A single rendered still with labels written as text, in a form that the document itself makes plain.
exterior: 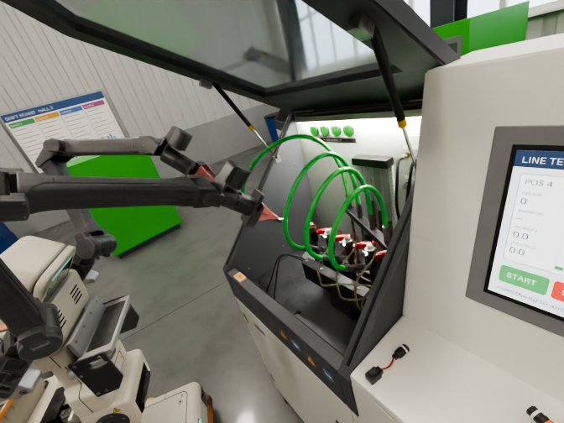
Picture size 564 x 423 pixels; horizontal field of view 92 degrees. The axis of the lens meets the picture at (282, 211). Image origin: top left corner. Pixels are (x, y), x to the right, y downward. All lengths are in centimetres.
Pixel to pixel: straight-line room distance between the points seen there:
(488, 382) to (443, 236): 30
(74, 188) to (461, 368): 85
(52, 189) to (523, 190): 81
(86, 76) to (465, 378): 718
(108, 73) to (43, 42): 106
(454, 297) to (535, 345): 14
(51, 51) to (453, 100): 713
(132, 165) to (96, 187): 338
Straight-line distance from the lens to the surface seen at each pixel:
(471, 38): 324
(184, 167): 98
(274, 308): 96
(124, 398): 124
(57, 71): 728
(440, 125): 65
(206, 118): 744
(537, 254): 65
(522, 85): 62
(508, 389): 77
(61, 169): 131
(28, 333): 83
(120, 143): 111
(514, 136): 61
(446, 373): 76
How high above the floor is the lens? 162
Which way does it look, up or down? 26 degrees down
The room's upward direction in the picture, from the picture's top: 16 degrees counter-clockwise
